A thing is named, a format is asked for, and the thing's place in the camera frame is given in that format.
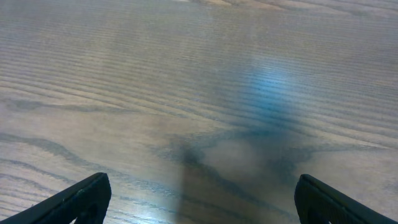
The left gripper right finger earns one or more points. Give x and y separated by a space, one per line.
318 203

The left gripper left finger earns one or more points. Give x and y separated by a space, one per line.
85 202

